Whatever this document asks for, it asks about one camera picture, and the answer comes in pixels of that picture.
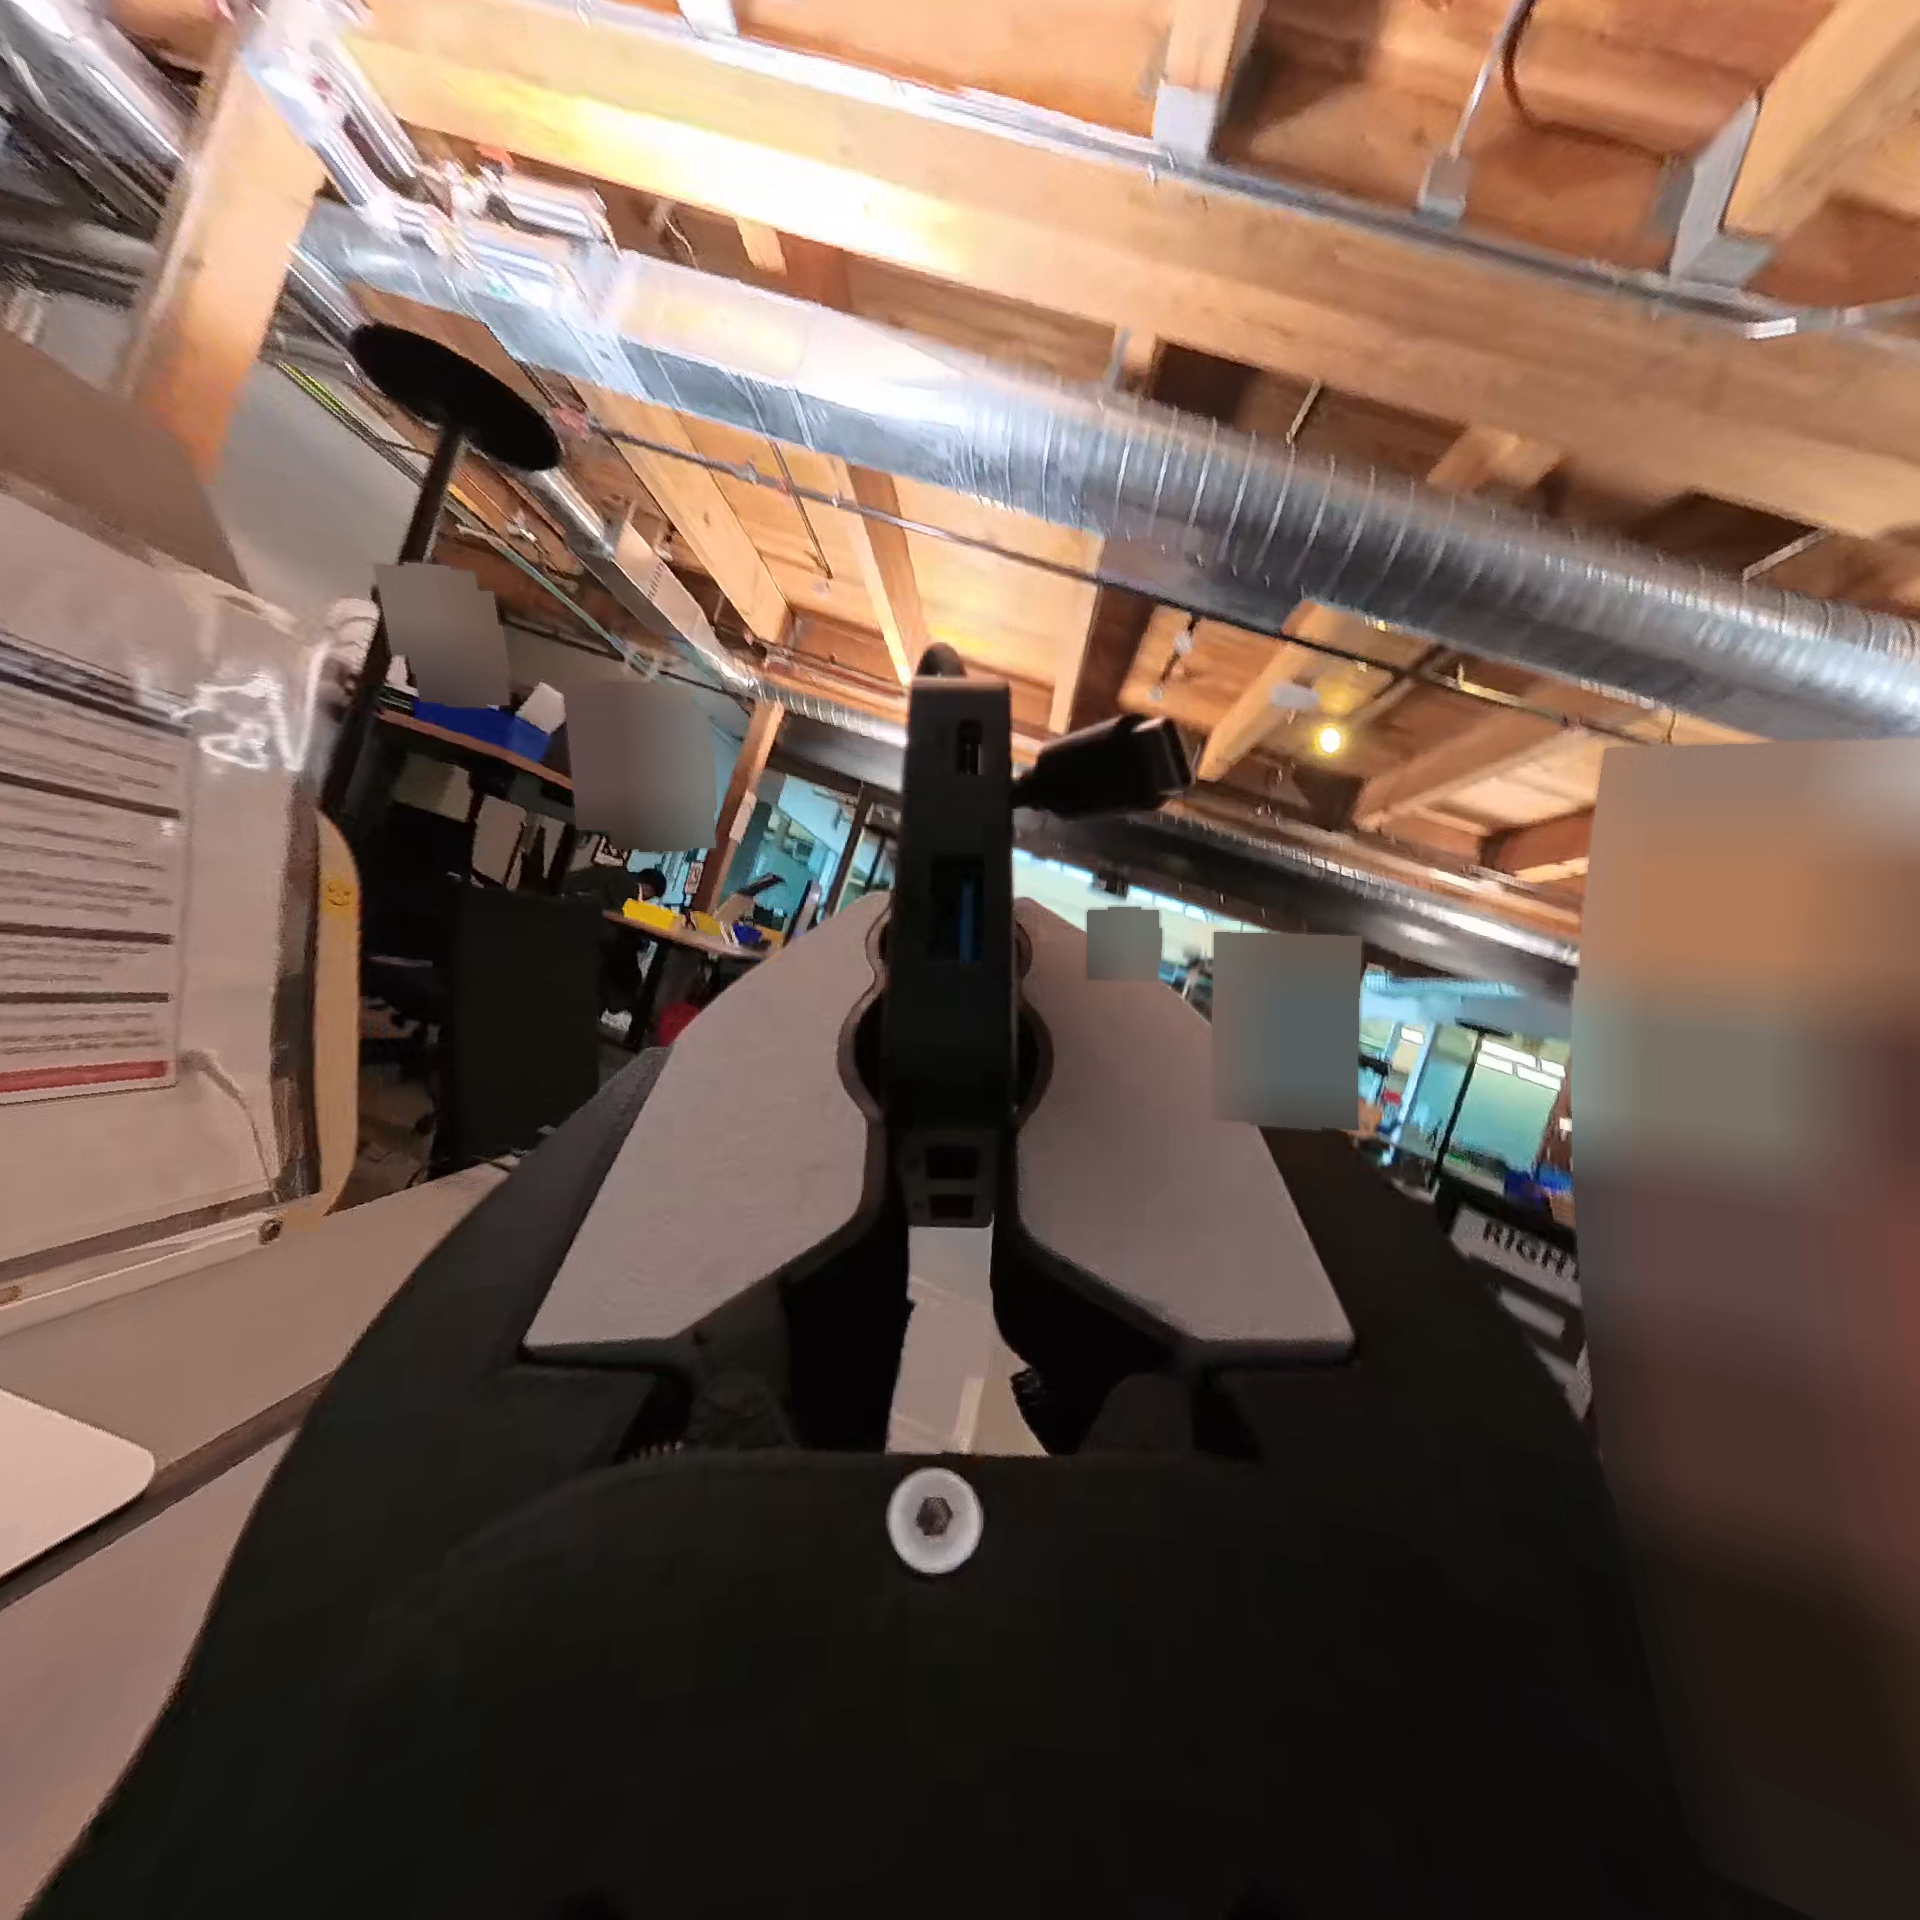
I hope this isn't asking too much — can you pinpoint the black HDMI hub adapter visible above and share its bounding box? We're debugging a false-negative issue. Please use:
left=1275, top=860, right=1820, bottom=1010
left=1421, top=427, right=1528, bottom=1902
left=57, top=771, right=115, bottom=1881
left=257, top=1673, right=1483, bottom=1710
left=877, top=646, right=1201, bottom=1230

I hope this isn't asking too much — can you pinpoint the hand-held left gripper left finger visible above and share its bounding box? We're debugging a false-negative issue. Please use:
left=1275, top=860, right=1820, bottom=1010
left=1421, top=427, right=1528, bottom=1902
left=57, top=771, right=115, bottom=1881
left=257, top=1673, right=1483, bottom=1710
left=518, top=891, right=917, bottom=1455

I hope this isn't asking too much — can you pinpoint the blue storage bin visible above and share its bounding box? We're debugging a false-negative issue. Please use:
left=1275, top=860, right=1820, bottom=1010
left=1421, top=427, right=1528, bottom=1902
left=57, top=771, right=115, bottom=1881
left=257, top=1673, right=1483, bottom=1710
left=411, top=698, right=560, bottom=760

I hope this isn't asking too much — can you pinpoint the silver spiral air duct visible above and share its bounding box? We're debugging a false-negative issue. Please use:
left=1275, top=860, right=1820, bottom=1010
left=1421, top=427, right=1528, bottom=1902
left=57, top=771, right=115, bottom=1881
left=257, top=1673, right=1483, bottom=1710
left=293, top=210, right=1920, bottom=736

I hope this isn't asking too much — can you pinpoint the white stand base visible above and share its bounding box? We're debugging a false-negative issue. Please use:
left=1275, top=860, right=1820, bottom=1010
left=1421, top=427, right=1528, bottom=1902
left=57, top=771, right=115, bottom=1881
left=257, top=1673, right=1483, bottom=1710
left=0, top=1387, right=160, bottom=1577

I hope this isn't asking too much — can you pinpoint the black cabinet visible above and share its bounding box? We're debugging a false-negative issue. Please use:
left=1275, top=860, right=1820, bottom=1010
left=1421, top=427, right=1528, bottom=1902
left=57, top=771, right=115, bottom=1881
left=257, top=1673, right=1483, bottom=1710
left=435, top=886, right=606, bottom=1175

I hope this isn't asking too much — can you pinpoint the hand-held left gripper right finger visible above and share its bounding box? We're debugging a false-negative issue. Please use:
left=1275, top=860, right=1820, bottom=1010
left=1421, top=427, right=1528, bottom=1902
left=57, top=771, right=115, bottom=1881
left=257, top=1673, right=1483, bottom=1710
left=988, top=897, right=1361, bottom=1455

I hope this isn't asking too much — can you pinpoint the black floor lamp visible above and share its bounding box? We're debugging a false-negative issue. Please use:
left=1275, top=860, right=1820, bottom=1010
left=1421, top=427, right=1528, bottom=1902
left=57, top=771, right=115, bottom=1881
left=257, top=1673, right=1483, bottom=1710
left=321, top=323, right=564, bottom=819

